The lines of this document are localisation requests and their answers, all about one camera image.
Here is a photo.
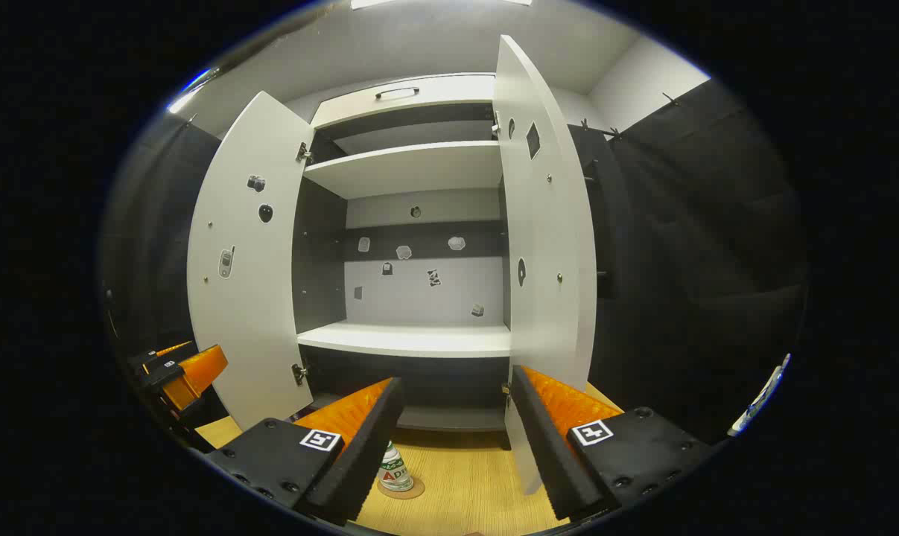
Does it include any white green drink bottle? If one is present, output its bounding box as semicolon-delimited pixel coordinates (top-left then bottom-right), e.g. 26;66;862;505
378;441;414;492

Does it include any white cabinet shelf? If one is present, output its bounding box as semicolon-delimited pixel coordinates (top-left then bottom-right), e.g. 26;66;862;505
297;322;512;358
304;141;503;200

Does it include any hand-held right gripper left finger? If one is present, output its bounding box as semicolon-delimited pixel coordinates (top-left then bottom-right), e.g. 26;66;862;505
205;377;405;526

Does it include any round brown coaster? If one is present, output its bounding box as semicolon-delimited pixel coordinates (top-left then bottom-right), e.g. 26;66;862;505
377;476;425;500

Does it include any white cabinet drawer front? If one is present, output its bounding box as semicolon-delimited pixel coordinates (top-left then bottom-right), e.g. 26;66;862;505
311;73;496;127

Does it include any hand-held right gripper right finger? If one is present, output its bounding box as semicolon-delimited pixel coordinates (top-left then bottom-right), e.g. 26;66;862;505
510;365;718;522

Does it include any ceiling light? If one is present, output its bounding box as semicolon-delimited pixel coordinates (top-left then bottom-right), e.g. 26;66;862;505
168;68;219;114
351;0;532;9

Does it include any white cabinet door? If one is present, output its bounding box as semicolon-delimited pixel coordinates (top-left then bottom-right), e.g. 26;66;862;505
187;91;316;431
492;33;597;496

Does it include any white cabinet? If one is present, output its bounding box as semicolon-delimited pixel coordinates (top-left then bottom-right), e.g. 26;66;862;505
293;72;513;433

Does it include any white side table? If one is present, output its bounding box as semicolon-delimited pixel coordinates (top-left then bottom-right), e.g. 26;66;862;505
728;354;791;436

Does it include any black backdrop cloth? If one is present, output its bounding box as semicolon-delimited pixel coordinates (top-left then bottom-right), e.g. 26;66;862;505
568;123;621;373
99;112;223;358
613;78;807;444

